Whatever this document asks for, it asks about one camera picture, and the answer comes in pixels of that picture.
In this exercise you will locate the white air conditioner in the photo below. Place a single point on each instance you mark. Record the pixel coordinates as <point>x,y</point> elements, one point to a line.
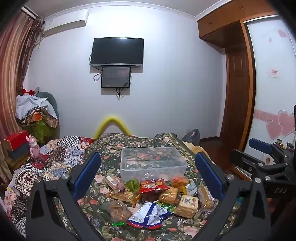
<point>66,23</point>

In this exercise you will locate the pile of clothes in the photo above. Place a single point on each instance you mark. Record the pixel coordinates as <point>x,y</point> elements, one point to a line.
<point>32,106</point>

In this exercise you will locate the golden puffed cake packet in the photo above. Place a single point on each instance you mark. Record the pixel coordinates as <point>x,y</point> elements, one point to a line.
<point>168,195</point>

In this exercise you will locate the orange-edged cracker packet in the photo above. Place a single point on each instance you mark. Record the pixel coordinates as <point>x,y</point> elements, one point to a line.
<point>124,197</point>

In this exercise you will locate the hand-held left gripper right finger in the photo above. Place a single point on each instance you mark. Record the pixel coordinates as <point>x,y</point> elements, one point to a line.
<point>208,173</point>

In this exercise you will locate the grey-green chair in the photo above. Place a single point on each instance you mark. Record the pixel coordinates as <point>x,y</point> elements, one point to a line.
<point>52,102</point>

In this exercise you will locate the green leaf snack packet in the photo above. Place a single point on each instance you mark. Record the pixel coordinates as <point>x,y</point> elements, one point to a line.
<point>133,185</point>

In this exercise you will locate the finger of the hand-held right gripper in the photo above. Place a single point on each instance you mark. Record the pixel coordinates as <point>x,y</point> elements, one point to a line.
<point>242,160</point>
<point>260,144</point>

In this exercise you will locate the red white paper note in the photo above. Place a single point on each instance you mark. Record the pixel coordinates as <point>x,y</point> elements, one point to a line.
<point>274,73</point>

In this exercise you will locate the pink pig toy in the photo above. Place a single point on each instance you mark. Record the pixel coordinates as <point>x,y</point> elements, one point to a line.
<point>33,146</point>

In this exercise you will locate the yellow blanket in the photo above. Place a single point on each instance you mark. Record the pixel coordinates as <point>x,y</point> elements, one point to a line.
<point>198,149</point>

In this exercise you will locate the red snack bag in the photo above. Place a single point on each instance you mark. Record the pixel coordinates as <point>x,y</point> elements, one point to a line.
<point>153,185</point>

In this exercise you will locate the red box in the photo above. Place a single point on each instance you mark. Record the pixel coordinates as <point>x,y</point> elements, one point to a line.
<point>16,136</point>

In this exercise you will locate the orange floss ball packet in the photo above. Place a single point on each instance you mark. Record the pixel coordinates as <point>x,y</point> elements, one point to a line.
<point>180,182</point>

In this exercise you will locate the wall-mounted black television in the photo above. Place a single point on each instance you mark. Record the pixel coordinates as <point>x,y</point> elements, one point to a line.
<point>117,51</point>

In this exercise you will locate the blue white snack bag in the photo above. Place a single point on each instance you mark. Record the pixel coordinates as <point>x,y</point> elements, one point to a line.
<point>148,214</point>

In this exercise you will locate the grey backpack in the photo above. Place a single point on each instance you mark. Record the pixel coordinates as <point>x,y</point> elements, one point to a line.
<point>193,136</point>

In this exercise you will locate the dark floral blanket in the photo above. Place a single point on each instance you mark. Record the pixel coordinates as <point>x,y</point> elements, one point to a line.
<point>108,150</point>

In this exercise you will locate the small white blue packet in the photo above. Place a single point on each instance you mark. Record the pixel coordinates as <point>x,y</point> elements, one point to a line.
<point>191,189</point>

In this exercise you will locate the long brown biscuit packet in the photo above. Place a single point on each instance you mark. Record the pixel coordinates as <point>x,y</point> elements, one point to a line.
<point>205,197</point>

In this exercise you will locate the wooden wardrobe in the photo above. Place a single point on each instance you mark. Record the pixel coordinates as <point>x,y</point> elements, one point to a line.
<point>217,25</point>

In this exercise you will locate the striped brown curtain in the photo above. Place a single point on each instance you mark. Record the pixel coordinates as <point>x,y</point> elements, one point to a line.
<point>11,76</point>

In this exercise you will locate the pink wafer packet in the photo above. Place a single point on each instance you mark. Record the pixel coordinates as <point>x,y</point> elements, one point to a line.
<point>113,183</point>

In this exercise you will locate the pale yellow biscuit packet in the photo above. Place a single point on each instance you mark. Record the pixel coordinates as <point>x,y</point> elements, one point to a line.
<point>187,205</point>

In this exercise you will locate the red flowers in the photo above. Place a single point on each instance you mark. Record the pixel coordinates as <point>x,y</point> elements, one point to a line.
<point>24,92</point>

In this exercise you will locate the patchwork quilt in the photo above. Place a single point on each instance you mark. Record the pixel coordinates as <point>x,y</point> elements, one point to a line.
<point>60,153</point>

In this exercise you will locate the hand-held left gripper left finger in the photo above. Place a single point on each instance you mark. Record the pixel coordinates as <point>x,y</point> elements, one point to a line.
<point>89,172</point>

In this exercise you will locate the small dark jar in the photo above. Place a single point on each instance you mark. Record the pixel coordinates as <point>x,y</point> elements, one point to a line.
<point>289,146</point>
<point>279,141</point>

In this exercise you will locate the green printed snack packet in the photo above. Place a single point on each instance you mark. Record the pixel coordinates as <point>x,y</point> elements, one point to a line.
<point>167,206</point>

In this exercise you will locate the small black wall monitor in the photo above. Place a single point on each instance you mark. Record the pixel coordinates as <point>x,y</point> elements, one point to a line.
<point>115,77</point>

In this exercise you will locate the clear plastic storage box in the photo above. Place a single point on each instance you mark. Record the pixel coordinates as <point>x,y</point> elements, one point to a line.
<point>152,162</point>

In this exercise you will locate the yellow foam tube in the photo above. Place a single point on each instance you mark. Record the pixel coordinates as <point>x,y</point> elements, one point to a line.
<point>112,117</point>

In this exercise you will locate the round cookie packet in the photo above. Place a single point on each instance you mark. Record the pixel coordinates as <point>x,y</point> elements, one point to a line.
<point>118,212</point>

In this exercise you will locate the white heart-printed sliding door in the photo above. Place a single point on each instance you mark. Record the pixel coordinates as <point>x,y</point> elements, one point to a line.
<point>272,97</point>

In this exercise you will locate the grey box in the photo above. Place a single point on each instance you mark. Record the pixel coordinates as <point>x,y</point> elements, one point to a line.
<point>19,150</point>

